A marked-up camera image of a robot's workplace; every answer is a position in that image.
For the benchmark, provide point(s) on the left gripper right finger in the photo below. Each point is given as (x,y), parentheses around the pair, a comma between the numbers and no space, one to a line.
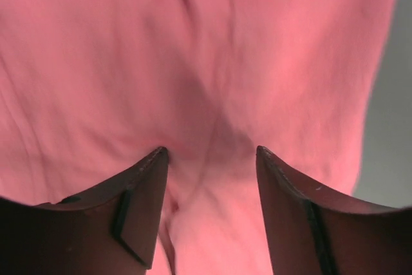
(314,229)

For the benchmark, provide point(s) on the salmon pink t shirt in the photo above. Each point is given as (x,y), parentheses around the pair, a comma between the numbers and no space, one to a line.
(88,87)

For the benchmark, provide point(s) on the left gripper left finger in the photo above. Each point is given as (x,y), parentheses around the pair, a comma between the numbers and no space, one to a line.
(110,228)

